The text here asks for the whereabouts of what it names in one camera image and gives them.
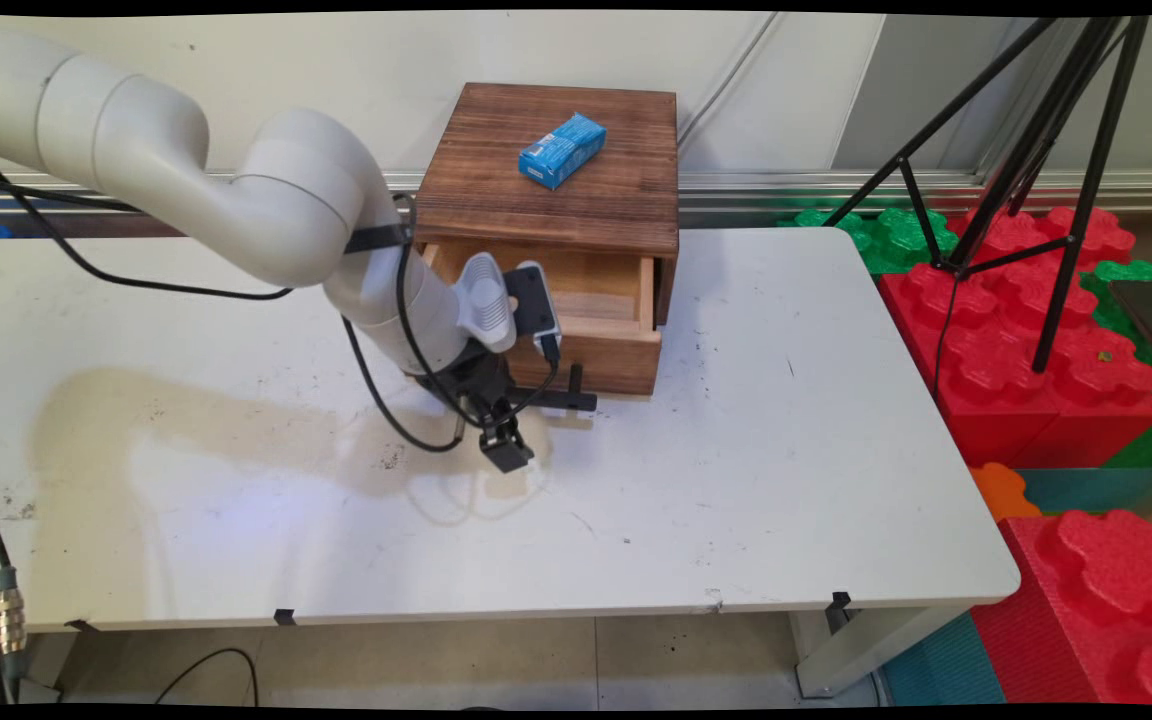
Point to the blue cardboard box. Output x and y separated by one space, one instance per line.
563 150

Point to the black table clip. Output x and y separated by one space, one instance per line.
285 616
82 625
840 602

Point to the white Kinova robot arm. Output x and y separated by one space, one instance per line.
286 210

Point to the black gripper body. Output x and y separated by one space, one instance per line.
466 380

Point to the black tripod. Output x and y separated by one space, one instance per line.
1056 130

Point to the teal foam block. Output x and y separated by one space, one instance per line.
1096 490

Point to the large red foam block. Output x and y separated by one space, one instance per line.
1016 360

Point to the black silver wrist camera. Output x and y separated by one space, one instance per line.
534 305

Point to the white table leg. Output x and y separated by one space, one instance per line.
866 650

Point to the orange foam block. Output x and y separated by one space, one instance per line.
1004 492

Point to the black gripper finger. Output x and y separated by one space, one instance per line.
494 418
508 455

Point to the dark smartphone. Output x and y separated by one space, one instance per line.
1151 315

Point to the white wall conduit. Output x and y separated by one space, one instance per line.
731 75

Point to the brown wooden drawer cabinet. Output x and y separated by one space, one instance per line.
556 200

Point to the teal floor mat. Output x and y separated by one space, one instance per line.
941 665

